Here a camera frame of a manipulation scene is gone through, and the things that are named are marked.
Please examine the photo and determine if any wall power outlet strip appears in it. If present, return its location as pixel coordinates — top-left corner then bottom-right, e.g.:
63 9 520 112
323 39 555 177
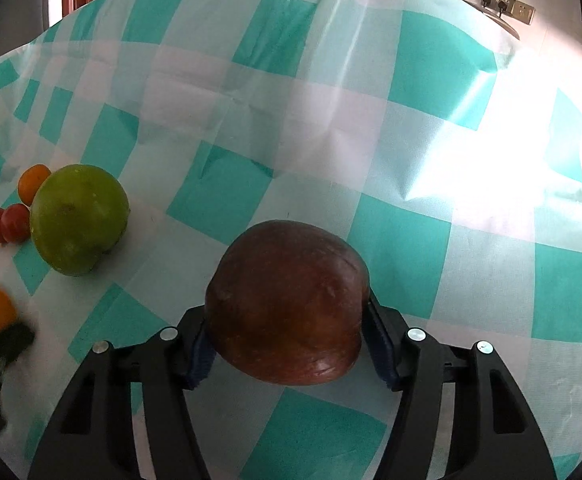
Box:
480 0 535 25

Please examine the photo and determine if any teal checkered tablecloth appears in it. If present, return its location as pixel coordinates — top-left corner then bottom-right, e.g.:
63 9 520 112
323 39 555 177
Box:
0 0 582 480

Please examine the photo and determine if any green apple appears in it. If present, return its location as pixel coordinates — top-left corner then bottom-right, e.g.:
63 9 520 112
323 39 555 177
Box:
30 163 130 277

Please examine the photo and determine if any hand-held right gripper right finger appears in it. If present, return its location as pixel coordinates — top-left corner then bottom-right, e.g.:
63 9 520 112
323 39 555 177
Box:
361 291 558 480

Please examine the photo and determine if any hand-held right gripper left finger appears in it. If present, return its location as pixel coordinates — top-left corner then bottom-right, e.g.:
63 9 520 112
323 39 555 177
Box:
27 305 218 480

